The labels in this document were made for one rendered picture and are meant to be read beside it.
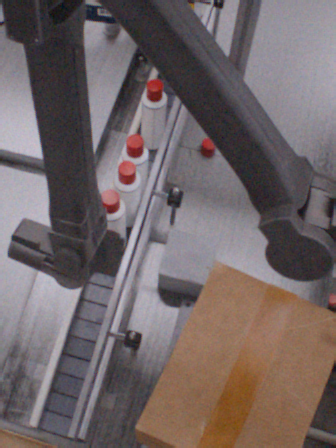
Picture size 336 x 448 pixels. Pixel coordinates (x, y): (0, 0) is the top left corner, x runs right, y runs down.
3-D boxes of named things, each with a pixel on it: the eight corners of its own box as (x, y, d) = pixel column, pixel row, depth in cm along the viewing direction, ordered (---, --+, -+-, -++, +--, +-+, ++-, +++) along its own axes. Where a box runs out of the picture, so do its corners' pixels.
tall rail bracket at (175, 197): (148, 211, 133) (149, 175, 118) (180, 220, 132) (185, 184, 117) (144, 224, 131) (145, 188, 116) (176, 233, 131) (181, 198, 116)
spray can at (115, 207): (105, 228, 125) (100, 180, 107) (129, 234, 125) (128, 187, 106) (98, 250, 123) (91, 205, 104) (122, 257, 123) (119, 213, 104)
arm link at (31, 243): (78, 259, 78) (104, 214, 83) (0, 225, 78) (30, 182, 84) (70, 305, 87) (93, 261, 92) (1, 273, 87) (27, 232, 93)
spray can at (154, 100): (144, 129, 136) (145, 72, 117) (166, 134, 136) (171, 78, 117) (138, 147, 134) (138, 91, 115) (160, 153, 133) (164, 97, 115)
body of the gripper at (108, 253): (66, 221, 97) (51, 232, 90) (126, 237, 96) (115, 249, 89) (59, 258, 98) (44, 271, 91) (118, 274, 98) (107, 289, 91)
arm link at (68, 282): (79, 298, 85) (92, 263, 84) (36, 279, 85) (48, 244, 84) (92, 282, 92) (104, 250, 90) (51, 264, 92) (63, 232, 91)
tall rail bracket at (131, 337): (108, 340, 120) (103, 317, 105) (142, 349, 120) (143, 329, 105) (103, 355, 119) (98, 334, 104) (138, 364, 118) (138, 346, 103)
